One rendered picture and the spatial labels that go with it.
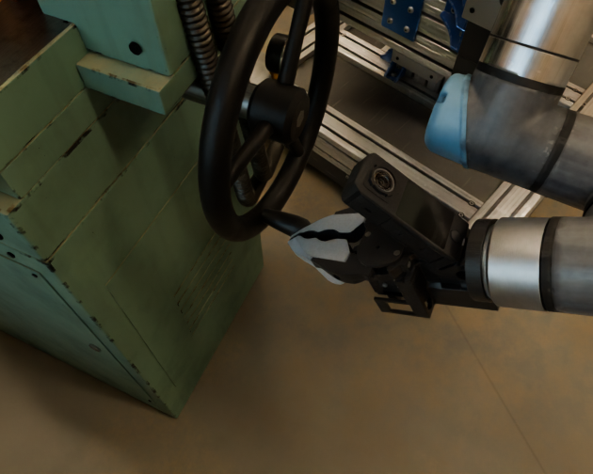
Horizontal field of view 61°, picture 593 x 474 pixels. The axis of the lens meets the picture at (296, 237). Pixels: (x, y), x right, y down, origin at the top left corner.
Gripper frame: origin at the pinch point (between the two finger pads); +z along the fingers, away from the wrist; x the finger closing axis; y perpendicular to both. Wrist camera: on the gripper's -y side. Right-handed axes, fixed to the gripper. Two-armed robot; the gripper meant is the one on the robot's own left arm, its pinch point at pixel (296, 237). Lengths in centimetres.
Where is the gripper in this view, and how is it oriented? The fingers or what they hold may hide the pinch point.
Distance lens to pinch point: 53.7
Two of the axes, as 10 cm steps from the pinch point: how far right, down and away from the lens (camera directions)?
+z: -7.9, -0.3, 6.1
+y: 4.5, 6.4, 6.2
